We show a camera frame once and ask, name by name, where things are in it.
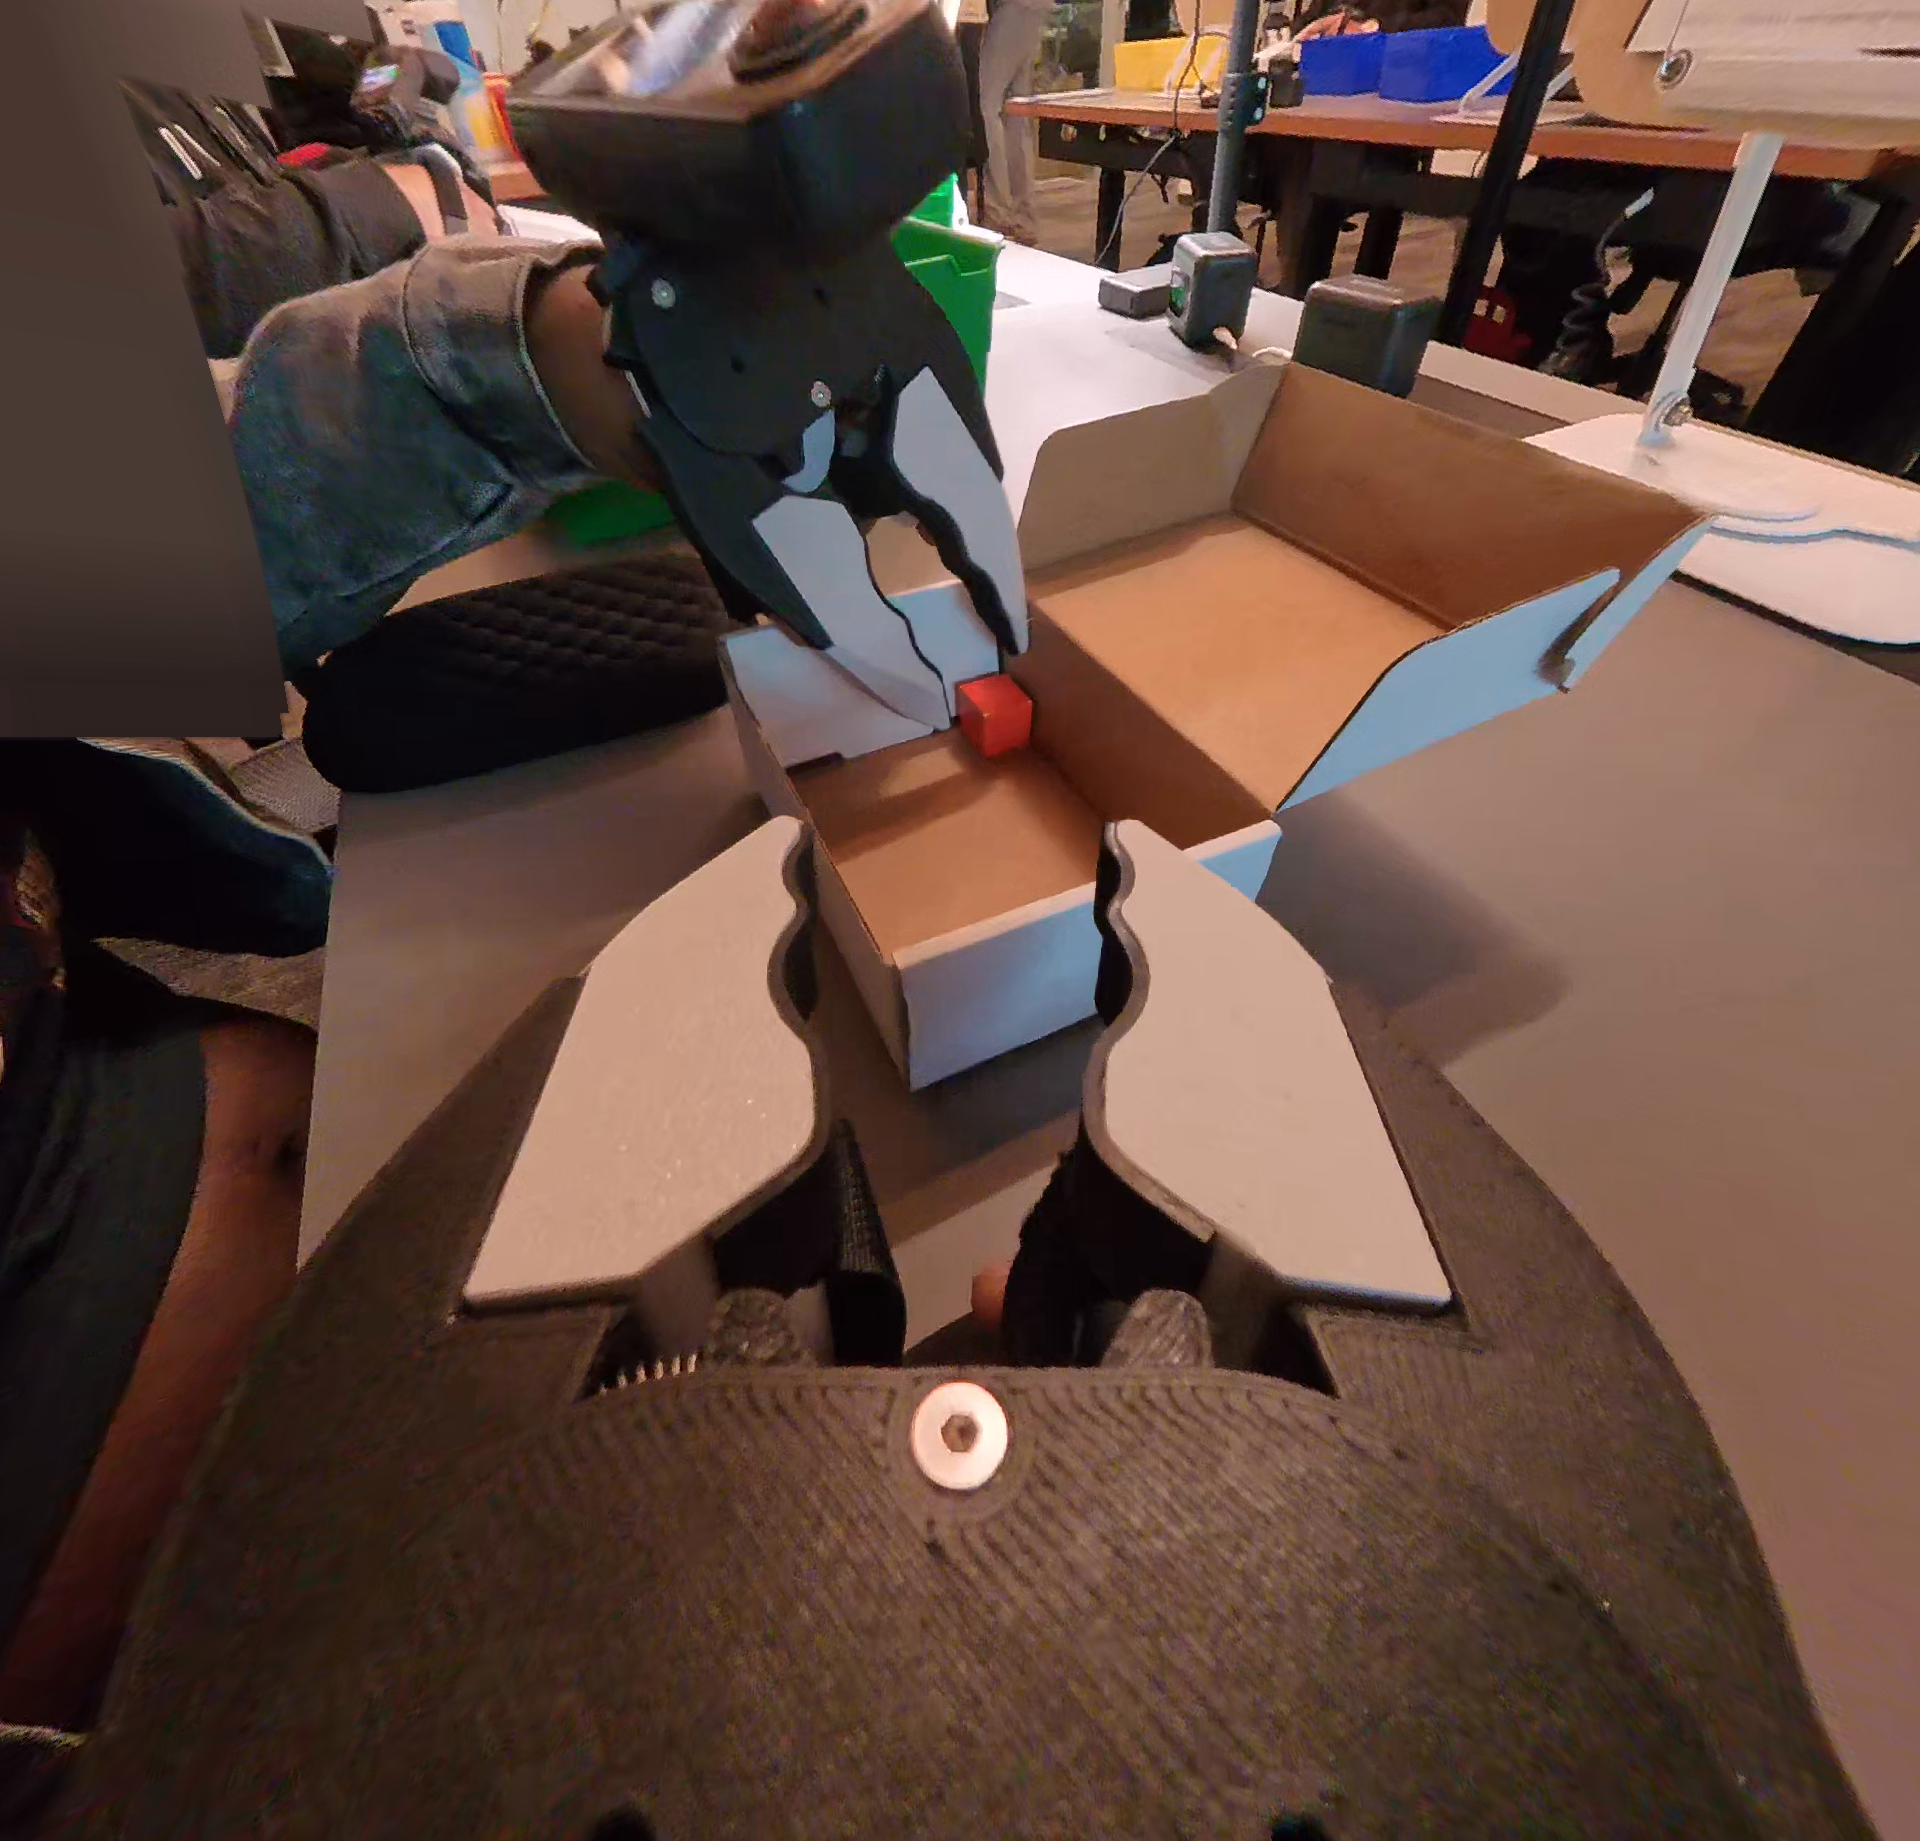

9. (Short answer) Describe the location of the person's left forearm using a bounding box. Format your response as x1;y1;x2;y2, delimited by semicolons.
225;240;617;673

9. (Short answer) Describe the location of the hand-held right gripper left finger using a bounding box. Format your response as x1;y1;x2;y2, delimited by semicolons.
458;816;834;1325

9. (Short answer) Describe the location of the black stand pole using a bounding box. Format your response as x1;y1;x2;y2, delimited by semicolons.
1437;0;1605;346

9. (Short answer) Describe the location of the person's left hand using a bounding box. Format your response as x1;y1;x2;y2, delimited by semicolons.
531;272;669;499

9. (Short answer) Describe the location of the light grey power adapter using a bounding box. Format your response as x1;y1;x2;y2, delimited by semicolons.
1167;230;1263;354

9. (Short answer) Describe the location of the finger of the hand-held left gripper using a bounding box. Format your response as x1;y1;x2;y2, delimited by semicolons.
860;361;1035;662
747;419;957;730

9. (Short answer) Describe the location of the black coiled cable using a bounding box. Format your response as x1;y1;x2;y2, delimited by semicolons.
1551;190;1628;372

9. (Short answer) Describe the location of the wooden desk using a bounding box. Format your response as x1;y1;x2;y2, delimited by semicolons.
1004;84;1920;190

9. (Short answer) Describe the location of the black quilted pad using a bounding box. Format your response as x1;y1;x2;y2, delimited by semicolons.
300;549;747;796

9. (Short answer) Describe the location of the brown cardboard sign backing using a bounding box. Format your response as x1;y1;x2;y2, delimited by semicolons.
1484;0;1920;135

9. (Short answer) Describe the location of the black bag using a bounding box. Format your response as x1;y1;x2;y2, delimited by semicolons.
121;10;504;359

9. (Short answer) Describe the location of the white cardboard mailer box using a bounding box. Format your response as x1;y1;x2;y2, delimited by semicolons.
717;359;1715;1095

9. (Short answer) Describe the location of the red wooden cube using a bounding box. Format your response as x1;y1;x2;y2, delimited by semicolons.
955;673;1040;761

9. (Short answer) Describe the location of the grey stand pole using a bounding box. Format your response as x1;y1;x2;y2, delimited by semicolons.
1204;0;1279;244

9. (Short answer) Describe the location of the white sign stand base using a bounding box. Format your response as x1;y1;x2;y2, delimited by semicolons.
1519;410;1920;646

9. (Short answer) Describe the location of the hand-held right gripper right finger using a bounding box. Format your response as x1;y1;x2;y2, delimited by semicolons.
1080;819;1457;1350

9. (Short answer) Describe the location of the white sign stand pole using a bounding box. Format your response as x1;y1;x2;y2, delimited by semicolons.
1640;128;1790;450

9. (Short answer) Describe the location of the green plastic bin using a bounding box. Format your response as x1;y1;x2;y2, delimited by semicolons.
541;173;1007;550

